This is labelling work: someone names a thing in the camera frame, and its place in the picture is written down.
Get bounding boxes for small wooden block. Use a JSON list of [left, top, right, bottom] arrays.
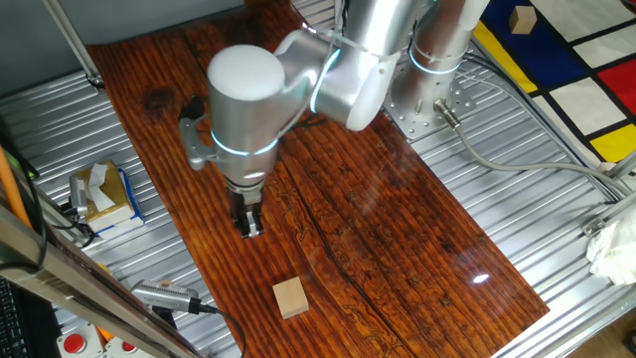
[[271, 275, 310, 320]]

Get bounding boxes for black hanging cable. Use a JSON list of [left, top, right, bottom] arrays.
[[0, 116, 50, 273]]

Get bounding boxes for white crumpled cloth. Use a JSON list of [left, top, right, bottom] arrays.
[[584, 216, 636, 287]]

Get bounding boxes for grey box with red button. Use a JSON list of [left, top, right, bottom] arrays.
[[101, 336, 150, 358], [55, 322, 105, 358]]

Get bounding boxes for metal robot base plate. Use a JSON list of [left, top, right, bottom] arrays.
[[382, 74, 477, 141]]

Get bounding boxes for metal corner bracket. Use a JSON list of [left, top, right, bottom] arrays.
[[579, 217, 608, 239]]

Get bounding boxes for silver camera with black plug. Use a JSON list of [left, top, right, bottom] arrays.
[[129, 278, 203, 315]]

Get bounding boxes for orange pole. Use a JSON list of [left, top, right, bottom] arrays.
[[0, 146, 34, 230]]

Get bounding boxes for grey robot cable with connector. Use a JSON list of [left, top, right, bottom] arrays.
[[432, 98, 632, 198]]

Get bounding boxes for blue and white tissue pack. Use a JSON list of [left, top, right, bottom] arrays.
[[93, 168, 146, 241]]

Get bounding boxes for black camera cable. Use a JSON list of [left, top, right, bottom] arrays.
[[198, 303, 248, 358]]

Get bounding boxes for aluminium profile rail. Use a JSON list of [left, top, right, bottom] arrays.
[[604, 148, 636, 181]]

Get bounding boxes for black keyboard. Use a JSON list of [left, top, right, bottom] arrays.
[[0, 275, 31, 358]]

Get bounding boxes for cable bundle at robot base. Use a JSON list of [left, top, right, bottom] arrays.
[[461, 47, 622, 205]]

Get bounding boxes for aluminium frame beam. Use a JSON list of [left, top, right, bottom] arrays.
[[0, 198, 205, 358]]

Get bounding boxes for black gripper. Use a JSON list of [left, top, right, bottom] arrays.
[[228, 188, 265, 239]]

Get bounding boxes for glossy brown wooden board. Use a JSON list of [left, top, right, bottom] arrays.
[[84, 9, 551, 358]]

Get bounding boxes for silver camera with ribbed housing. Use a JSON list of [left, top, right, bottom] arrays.
[[68, 174, 90, 218]]

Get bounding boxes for wooden cube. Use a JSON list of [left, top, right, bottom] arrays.
[[508, 5, 539, 36]]

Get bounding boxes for colourful checked cloth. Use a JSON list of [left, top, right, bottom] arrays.
[[471, 0, 636, 165]]

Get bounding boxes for gold tissue box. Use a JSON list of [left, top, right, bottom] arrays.
[[69, 159, 136, 233]]

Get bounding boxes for thin metal pole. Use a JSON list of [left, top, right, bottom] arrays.
[[42, 0, 105, 90]]

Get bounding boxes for wrist camera with grey bracket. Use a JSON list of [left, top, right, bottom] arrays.
[[177, 95, 220, 172]]

